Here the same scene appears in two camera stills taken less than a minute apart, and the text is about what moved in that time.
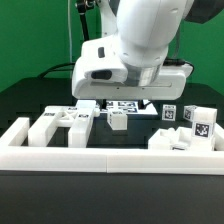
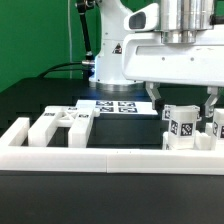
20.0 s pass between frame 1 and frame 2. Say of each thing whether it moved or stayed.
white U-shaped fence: stayed
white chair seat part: moved
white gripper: moved
